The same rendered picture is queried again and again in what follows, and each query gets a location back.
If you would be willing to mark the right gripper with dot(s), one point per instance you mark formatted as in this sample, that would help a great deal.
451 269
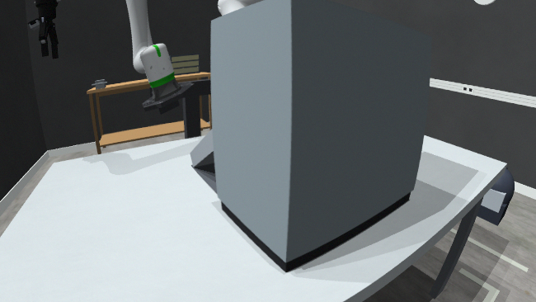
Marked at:
48 12

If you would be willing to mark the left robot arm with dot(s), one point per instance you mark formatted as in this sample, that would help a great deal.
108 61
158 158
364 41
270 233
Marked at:
227 6

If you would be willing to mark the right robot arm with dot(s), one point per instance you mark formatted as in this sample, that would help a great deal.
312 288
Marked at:
154 61

